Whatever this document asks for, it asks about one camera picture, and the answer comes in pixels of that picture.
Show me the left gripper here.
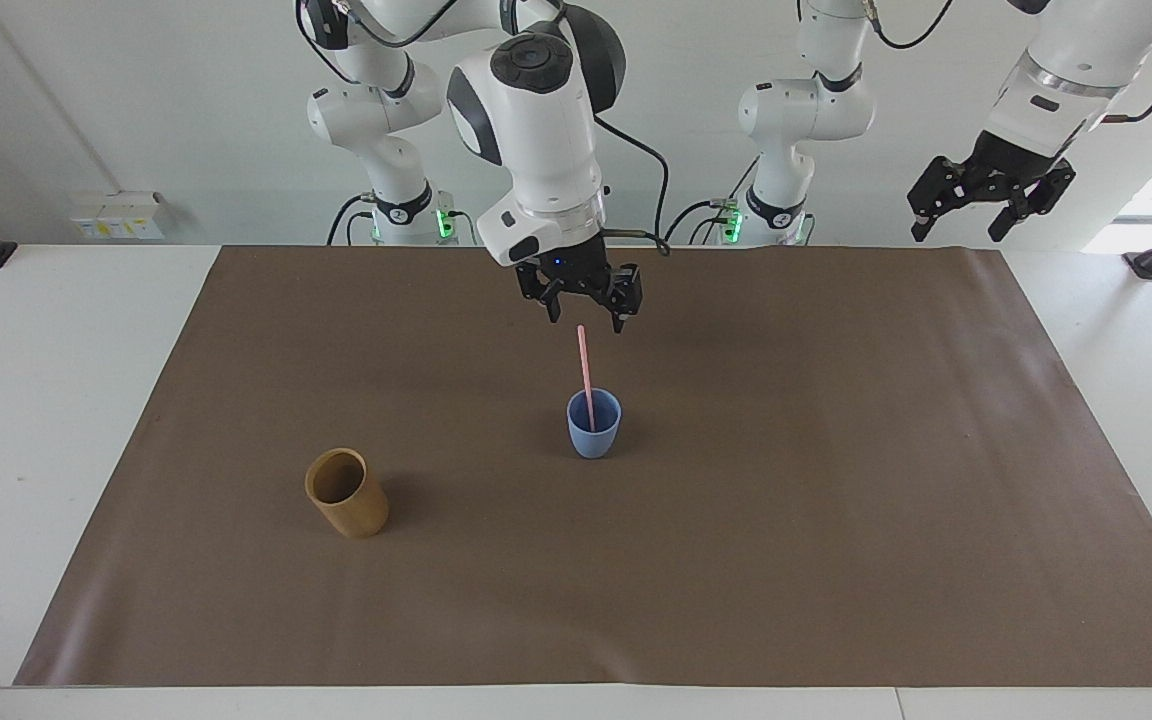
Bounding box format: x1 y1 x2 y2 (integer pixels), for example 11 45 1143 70
907 129 1078 245

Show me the brown wooden cup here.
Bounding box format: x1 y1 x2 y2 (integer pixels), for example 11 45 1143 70
304 447 391 541

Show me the blue cup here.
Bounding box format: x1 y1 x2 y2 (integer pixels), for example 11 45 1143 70
566 388 624 461

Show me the pink chopstick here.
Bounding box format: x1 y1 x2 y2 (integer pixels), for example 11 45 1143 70
576 324 598 434

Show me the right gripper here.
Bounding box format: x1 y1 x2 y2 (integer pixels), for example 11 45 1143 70
515 232 646 335

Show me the white wall socket box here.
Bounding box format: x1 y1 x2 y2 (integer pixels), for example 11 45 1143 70
69 190 170 242

